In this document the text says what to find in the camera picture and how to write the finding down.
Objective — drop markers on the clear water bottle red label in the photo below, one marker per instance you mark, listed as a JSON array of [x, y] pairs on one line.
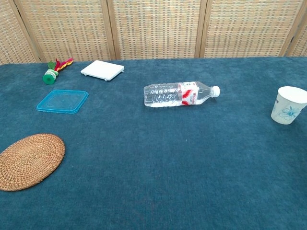
[[172, 94]]

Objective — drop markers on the feather shuttlecock green base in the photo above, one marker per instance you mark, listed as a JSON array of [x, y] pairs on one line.
[[50, 76]]

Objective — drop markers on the woven bamboo folding screen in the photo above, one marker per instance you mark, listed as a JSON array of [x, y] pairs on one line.
[[156, 28]]

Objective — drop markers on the blue carpet table cloth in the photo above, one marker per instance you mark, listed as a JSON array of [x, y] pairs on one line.
[[153, 167]]

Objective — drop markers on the white square plastic lid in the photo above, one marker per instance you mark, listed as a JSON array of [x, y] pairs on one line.
[[102, 70]]

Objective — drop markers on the white paper cup blue flowers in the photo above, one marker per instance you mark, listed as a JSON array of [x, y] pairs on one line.
[[285, 105]]

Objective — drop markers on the blue transparent plastic lid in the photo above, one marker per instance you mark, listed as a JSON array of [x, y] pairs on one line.
[[62, 101]]

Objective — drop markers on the brown woven rattan coaster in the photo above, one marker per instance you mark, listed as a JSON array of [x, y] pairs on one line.
[[30, 163]]

